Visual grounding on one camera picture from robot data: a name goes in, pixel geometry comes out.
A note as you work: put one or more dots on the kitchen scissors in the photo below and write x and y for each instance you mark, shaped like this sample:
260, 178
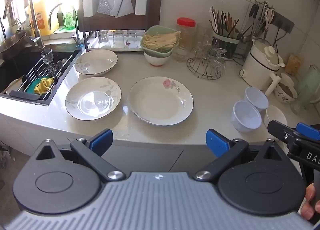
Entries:
268, 16

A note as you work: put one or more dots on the floral bowl brown contents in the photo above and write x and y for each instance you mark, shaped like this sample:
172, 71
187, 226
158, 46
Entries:
285, 97

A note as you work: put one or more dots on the bundle of chopsticks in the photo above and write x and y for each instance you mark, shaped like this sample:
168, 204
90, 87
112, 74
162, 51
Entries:
220, 24

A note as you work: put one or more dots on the person's right hand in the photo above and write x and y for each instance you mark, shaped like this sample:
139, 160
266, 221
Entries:
308, 210

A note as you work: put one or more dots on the black wall outlet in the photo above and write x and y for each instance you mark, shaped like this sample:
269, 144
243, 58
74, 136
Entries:
285, 24

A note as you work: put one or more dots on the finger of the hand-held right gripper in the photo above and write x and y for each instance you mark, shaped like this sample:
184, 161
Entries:
280, 131
308, 131

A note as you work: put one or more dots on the white dish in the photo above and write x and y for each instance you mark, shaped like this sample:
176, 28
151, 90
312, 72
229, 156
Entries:
13, 86

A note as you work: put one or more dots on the grey scouring pad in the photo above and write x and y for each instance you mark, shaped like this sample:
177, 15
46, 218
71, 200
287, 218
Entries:
56, 69

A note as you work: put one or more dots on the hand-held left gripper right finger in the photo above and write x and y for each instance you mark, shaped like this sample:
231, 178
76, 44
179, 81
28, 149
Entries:
217, 142

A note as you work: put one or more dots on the green chopstick holder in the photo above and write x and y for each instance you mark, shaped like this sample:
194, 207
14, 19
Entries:
228, 40

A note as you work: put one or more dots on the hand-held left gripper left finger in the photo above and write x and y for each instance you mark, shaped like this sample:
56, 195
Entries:
101, 141

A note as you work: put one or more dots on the green colander bowl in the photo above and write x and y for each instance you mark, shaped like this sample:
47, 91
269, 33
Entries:
155, 31

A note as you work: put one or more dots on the green detergent bottle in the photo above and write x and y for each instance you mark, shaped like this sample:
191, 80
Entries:
69, 19

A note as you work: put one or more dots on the small steel faucet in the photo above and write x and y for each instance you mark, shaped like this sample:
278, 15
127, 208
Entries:
76, 32

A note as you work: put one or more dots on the white tray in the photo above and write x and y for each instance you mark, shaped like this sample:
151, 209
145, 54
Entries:
95, 44

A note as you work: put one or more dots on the upturned drinking glass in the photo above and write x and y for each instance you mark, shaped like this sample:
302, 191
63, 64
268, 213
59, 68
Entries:
131, 38
103, 37
118, 38

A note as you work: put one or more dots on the green glass pitcher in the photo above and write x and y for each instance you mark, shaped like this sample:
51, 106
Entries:
310, 80

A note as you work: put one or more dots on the plain white ceramic bowl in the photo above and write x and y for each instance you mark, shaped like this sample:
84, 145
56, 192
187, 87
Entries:
275, 115

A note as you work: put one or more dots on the leaf pattern white plate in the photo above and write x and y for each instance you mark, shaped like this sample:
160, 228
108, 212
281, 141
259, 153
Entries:
92, 100
96, 61

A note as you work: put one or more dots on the yellow cloth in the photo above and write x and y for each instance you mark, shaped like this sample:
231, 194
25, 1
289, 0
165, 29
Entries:
43, 85

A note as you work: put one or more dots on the steel basin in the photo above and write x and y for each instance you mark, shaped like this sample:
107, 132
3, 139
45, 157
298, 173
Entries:
12, 42

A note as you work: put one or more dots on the dried noodles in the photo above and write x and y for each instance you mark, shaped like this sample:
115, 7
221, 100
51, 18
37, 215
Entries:
160, 41

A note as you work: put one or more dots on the black sink drain rack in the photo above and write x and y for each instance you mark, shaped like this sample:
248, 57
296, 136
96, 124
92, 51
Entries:
25, 94

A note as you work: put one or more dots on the yellow packet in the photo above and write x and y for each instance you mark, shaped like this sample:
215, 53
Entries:
293, 65

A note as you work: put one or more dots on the metal hook rail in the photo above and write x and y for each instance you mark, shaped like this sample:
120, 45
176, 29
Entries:
265, 2

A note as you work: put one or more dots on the white electric cooking pot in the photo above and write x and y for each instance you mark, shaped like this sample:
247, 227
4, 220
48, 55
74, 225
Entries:
255, 65

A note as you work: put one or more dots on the black sink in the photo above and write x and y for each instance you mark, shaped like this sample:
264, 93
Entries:
15, 70

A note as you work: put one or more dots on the yellow detergent jug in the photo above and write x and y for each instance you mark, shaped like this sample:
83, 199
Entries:
46, 20

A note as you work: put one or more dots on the stemmed glass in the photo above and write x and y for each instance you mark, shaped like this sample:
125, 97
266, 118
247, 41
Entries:
47, 56

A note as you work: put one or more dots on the white bowl red foot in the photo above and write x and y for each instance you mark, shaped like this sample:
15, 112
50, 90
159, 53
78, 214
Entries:
156, 60

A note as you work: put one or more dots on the green sink mat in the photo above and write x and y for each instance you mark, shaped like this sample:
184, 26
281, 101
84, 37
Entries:
31, 87

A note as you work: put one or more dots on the clear jar red lid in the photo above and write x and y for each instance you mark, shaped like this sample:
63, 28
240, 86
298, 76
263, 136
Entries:
186, 35

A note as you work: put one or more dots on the tall steel faucet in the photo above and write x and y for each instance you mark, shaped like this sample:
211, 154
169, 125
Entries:
37, 32

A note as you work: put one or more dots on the pale blue plastic bowl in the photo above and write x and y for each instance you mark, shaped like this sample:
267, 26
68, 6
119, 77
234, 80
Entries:
246, 116
257, 97

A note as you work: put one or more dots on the crumpled grey bag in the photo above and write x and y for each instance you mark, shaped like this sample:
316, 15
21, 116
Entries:
4, 155

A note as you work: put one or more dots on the pink flower white plate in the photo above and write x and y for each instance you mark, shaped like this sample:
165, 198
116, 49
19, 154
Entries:
160, 102

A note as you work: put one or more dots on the white utensil cup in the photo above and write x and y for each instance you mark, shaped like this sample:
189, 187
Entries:
141, 4
89, 6

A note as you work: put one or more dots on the clear textured glass vase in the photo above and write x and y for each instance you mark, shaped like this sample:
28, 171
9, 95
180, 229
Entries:
301, 105

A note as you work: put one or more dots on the cluster of clear glass cups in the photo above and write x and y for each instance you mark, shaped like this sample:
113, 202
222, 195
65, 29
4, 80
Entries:
217, 66

